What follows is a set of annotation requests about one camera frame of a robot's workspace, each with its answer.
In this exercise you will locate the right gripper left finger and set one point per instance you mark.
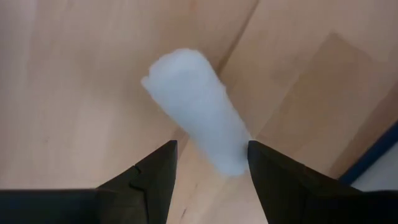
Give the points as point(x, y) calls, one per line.
point(149, 186)

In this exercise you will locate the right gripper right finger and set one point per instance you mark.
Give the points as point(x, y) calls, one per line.
point(286, 193)

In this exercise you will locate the white gauze roll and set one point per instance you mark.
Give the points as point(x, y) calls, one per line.
point(199, 105)

